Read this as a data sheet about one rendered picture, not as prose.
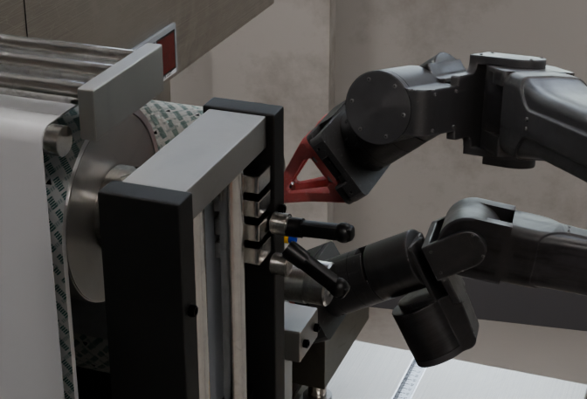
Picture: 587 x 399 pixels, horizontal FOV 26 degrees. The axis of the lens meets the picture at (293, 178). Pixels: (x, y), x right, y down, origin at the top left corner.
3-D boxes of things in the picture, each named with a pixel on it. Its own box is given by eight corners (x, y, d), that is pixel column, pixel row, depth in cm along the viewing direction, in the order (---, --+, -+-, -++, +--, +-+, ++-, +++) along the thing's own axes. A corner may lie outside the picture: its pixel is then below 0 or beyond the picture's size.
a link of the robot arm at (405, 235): (425, 216, 122) (409, 239, 118) (456, 278, 124) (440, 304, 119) (365, 238, 126) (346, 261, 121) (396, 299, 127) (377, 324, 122)
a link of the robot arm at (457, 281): (483, 198, 123) (476, 226, 115) (533, 301, 125) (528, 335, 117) (374, 244, 127) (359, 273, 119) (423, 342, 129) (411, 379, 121)
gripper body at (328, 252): (346, 298, 132) (407, 277, 128) (313, 347, 123) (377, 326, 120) (317, 244, 131) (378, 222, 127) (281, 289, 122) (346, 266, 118)
